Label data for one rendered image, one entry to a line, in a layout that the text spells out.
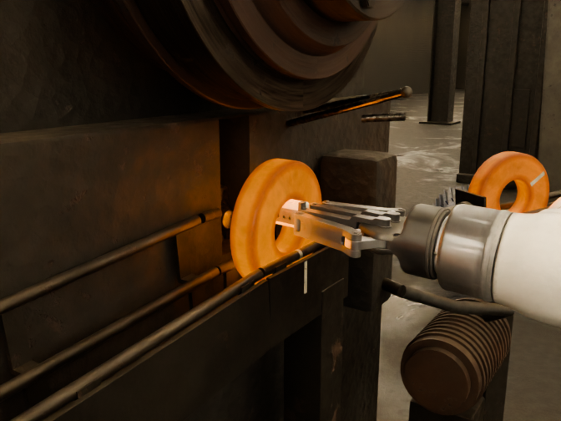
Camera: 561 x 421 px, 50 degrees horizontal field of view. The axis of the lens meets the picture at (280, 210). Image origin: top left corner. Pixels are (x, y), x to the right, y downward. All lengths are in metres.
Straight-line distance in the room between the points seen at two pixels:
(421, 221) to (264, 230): 0.17
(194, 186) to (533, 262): 0.37
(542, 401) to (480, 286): 1.35
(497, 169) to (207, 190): 0.54
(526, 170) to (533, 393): 0.98
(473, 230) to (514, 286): 0.06
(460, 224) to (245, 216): 0.23
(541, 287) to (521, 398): 1.36
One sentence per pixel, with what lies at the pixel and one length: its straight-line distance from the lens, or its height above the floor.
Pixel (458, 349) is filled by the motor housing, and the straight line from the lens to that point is 0.94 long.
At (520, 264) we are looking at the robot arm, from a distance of 0.57.
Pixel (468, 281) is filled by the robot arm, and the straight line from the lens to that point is 0.59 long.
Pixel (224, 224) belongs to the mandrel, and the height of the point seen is 0.73.
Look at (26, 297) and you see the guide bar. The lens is 0.55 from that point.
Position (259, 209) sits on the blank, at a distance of 0.65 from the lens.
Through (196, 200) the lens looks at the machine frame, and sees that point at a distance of 0.70.
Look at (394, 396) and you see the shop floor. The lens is 1.83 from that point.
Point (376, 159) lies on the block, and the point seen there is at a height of 0.80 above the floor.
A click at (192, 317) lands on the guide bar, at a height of 0.70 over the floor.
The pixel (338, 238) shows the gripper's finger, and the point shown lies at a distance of 0.62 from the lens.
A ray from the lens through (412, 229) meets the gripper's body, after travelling 0.61.
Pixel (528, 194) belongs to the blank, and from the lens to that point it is 1.13.
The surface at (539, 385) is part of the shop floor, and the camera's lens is 2.00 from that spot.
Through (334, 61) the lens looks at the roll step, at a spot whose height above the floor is 0.93.
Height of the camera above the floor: 0.94
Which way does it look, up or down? 14 degrees down
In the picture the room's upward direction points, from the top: straight up
